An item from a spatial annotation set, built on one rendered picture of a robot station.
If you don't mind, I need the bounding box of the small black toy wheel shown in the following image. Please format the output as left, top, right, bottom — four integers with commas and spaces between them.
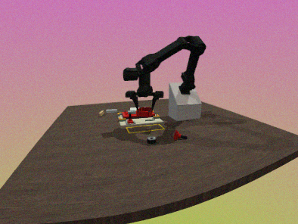
147, 136, 157, 144

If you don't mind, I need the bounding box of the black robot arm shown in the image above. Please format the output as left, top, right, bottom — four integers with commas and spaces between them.
123, 36, 206, 98

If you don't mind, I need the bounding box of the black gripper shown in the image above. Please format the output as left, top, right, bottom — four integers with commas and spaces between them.
125, 80, 164, 111

